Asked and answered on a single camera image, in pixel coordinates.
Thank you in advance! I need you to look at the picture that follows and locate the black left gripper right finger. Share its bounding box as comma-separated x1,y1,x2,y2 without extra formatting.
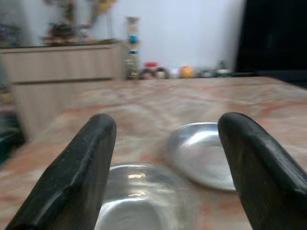
217,112,307,230

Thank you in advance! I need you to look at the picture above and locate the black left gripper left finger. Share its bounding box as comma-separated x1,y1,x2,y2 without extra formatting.
4,113,118,230

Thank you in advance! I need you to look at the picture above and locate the round steel plate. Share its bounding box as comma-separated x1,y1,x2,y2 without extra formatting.
167,122,237,192

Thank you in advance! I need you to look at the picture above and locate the steel bowl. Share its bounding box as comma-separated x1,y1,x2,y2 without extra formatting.
94,162,200,230

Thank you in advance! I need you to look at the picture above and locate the beige wooden sideboard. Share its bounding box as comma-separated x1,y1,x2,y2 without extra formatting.
0,42,127,144

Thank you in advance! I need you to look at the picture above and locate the orange fruit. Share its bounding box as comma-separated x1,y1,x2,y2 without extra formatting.
179,65,194,79

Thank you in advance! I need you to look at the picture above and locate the black television screen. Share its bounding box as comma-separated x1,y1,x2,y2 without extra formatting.
234,0,307,90

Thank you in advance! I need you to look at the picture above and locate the tall decorated candle holder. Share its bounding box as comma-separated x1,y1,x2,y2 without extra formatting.
125,16,141,80

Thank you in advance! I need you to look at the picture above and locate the dried flower arrangement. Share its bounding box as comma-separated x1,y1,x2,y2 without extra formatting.
39,0,118,46

